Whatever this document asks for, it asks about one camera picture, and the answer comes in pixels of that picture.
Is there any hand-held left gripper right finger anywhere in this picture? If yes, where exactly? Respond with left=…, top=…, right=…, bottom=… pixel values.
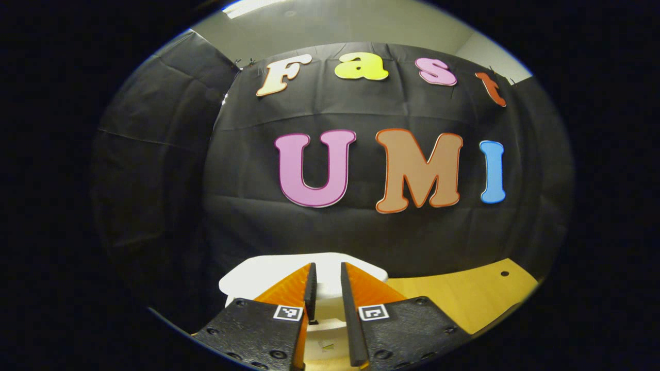
left=340, top=262, right=471, bottom=369

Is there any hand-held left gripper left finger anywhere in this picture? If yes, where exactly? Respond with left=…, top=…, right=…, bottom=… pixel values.
left=193, top=263, right=318, bottom=370

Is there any white desktop garbage bin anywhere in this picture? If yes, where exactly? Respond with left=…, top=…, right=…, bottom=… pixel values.
left=219, top=252, right=388, bottom=364

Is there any wooden desktop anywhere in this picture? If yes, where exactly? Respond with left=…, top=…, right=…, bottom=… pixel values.
left=304, top=258, right=539, bottom=371

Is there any black backdrop cloth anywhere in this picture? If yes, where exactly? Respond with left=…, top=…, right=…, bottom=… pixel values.
left=93, top=28, right=575, bottom=330

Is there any ceiling light panel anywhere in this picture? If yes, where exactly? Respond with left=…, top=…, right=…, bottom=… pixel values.
left=223, top=0, right=289, bottom=19

